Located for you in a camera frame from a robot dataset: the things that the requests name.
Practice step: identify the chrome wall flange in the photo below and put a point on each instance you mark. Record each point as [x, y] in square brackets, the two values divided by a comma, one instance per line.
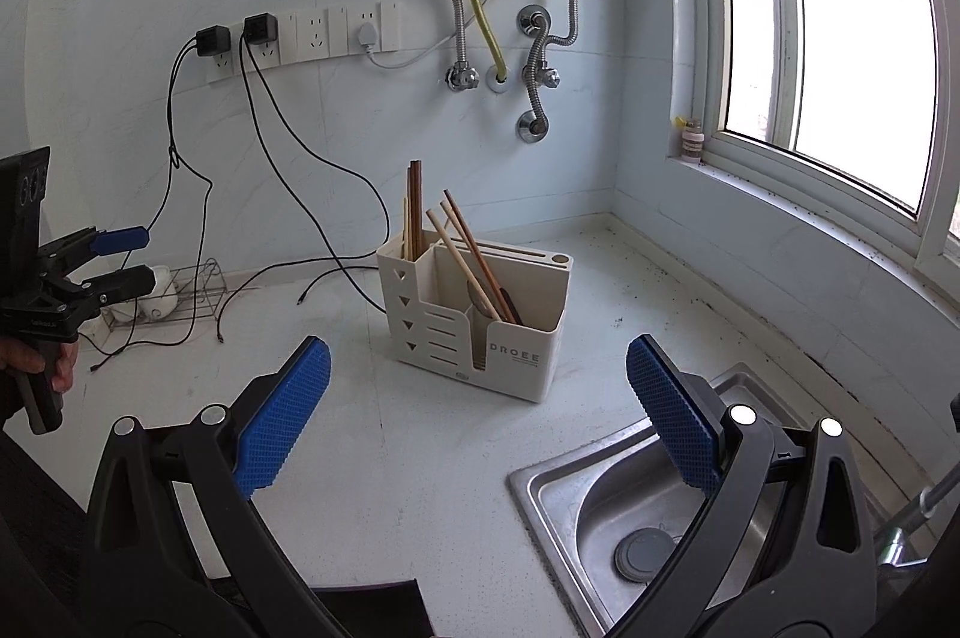
[531, 129]
[532, 19]

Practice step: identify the black power adapter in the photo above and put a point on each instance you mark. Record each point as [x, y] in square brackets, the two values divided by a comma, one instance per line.
[260, 29]
[212, 40]

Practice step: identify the grey sink stopper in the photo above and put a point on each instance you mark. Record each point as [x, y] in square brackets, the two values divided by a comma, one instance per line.
[645, 554]

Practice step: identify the stainless steel spoon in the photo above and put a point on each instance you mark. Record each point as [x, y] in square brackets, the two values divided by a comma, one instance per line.
[475, 300]

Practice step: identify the person's left hand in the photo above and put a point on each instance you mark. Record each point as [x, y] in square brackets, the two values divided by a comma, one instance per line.
[64, 364]

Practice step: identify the row of white wall sockets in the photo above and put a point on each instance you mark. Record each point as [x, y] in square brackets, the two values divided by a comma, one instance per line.
[311, 34]

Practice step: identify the thick bamboo chopstick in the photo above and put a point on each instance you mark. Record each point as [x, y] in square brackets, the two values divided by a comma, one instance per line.
[457, 252]

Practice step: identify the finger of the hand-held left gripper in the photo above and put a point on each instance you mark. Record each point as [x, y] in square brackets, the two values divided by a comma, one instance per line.
[120, 285]
[120, 239]

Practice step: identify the chrome faucet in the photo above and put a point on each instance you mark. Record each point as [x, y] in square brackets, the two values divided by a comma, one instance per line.
[911, 518]

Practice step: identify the stainless steel sink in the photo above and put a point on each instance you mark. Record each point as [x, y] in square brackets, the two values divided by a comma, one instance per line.
[585, 503]

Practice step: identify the small jar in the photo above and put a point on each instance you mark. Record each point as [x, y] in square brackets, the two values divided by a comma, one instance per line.
[691, 139]

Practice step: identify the chrome angle valve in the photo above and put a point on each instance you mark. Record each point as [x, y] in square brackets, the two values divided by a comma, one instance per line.
[547, 77]
[461, 77]

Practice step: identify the cream plastic utensil holder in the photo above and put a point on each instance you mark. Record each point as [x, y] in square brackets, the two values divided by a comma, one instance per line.
[517, 368]

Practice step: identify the black plastic spoon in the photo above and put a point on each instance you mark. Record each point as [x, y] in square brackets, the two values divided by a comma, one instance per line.
[506, 306]

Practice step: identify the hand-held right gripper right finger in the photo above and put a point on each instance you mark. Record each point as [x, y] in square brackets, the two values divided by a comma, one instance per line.
[671, 413]

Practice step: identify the white framed window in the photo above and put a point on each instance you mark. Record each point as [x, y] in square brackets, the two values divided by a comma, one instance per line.
[862, 8]

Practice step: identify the thin pale chopstick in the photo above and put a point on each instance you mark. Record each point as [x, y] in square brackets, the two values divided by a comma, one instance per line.
[405, 233]

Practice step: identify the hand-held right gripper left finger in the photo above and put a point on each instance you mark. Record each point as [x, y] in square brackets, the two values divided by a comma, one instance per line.
[285, 413]

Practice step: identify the white ceramic lidded pot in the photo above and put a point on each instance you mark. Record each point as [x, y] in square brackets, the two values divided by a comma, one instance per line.
[160, 302]

